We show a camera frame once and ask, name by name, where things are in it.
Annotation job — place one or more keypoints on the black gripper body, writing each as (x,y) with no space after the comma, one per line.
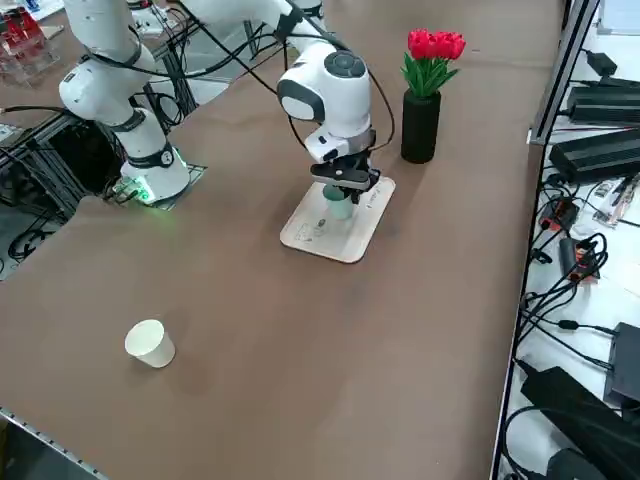
(345,172)

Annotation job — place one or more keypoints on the small green cup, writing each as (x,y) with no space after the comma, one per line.
(340,210)

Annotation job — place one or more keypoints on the small white cup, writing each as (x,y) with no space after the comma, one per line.
(150,345)

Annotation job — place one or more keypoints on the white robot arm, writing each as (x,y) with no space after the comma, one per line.
(345,95)

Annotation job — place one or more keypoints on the white tray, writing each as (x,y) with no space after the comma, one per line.
(320,240)

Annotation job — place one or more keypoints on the black cylindrical vase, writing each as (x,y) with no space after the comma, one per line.
(420,130)

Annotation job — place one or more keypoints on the red tulip bouquet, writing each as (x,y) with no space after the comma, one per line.
(435,47)

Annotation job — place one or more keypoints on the orange circuit device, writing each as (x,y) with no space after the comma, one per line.
(560,212)

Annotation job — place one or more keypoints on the black metal rack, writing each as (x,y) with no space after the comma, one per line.
(65,150)

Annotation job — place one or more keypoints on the small black power adapter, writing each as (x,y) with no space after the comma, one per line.
(602,62)

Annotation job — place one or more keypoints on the black box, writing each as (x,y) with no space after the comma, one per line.
(625,365)

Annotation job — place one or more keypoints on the clear acrylic shelf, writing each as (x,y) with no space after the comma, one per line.
(30,55)

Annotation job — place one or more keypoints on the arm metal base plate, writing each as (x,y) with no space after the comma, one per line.
(195,172)

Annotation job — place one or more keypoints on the aluminium frame post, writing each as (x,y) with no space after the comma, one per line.
(565,65)

